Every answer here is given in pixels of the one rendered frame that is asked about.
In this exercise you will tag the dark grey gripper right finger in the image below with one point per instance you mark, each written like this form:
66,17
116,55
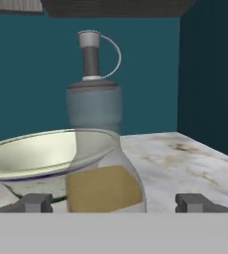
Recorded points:
192,202

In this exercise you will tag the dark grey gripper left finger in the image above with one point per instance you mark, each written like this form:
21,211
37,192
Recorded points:
36,201

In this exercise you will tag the white mixing bowl blue rim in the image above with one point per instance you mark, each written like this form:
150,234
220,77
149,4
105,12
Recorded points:
33,155

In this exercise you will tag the clear glass bottle yellow label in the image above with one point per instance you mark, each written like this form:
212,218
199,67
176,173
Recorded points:
96,132

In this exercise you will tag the light grey wall cabinet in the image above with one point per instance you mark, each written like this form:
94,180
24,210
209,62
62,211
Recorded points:
13,6

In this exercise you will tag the dark wood wall cabinet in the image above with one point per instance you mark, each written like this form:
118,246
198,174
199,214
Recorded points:
119,7

